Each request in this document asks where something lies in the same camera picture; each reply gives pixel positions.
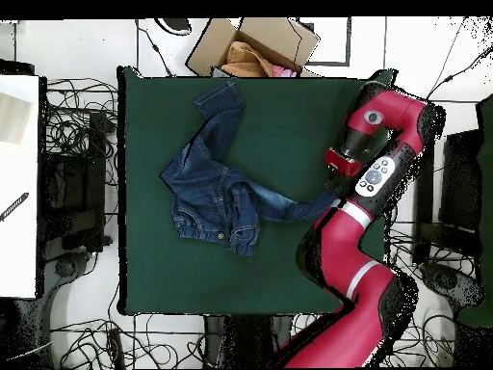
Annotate blue denim jeans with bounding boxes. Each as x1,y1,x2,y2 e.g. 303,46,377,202
159,78,342,257

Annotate black flat panel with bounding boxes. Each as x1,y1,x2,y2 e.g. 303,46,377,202
438,128,483,232

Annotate black upright bar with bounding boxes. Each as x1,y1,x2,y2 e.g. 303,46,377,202
412,153,436,266

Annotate pink cloth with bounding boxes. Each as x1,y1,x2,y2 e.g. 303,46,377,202
271,64,299,78

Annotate dark green table cloth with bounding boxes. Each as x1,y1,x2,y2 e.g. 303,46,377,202
117,66,398,317

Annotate orange towel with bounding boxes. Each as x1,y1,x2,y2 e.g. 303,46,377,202
220,40,272,78

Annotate brown cardboard box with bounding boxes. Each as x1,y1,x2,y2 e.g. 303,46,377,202
185,16,321,78

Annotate person's foot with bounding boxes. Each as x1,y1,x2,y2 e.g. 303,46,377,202
154,17,193,37

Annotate black metal stand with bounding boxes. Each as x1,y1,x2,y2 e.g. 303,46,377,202
38,111,110,253

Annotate slim black power strip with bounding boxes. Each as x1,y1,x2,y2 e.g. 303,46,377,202
107,327,125,369

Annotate grey chair base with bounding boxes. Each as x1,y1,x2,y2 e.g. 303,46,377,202
44,250,93,298

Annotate black ribbed strip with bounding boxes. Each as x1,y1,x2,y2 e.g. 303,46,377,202
0,191,31,224

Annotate beige box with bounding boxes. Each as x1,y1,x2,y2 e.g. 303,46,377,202
0,92,33,145

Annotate white desk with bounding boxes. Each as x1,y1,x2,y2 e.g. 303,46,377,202
0,74,40,299

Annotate black power adapter cable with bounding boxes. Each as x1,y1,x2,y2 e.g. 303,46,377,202
425,44,493,102

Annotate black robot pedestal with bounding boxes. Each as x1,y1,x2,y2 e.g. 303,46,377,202
203,314,295,369

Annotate black cable with inline switch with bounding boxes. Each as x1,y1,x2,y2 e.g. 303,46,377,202
134,17,175,78

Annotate tangled black cables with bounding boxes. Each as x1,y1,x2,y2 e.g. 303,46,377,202
42,77,119,188
49,315,205,369

